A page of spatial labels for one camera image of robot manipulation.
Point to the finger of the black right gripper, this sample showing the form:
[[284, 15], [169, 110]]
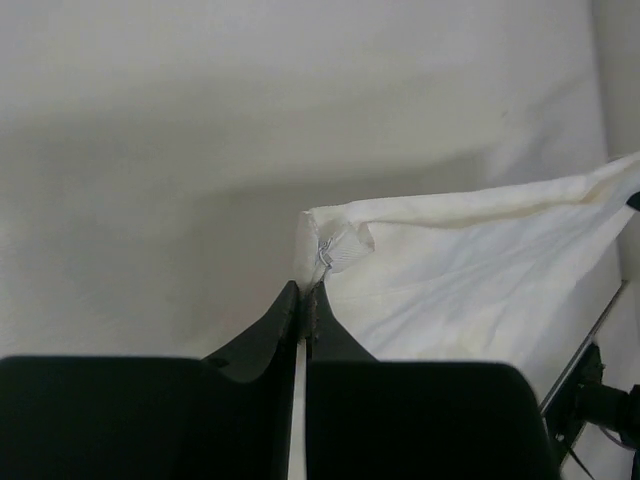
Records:
[[633, 201]]

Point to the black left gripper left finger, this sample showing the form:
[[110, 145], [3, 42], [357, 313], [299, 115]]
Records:
[[225, 416]]

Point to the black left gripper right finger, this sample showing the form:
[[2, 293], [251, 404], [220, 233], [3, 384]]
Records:
[[372, 419]]

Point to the white pleated skirt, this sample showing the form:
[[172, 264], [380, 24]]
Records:
[[506, 274]]

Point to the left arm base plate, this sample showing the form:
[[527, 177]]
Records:
[[592, 410]]

